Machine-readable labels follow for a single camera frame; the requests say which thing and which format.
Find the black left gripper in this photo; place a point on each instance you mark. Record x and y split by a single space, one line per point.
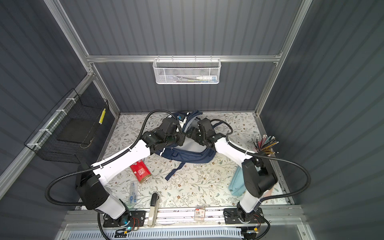
181 141

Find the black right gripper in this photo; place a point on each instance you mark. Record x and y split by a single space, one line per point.
192 134

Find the navy blue student backpack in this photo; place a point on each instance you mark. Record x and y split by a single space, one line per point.
190 151

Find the teal pencil case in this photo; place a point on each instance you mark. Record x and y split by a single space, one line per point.
237 185

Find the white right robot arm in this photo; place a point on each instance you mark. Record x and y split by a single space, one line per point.
258 174

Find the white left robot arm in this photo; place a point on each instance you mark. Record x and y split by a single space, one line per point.
91 186

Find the red card box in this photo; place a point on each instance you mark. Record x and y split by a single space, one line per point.
141 171

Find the bundle of coloured pencils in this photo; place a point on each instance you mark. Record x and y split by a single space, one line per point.
264 144

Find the clear pen pouch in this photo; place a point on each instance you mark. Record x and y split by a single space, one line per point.
133 192

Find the small clear staples box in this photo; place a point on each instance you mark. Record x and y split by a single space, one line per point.
199 215

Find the black and cream stapler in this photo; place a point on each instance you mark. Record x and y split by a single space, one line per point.
154 205

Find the pink pencil case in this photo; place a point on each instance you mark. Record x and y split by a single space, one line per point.
269 192

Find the white wire mesh basket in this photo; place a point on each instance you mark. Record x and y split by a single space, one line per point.
187 72

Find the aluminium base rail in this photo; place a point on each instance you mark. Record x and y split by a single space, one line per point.
184 217

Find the black wire wall basket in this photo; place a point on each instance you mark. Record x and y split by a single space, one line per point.
76 132

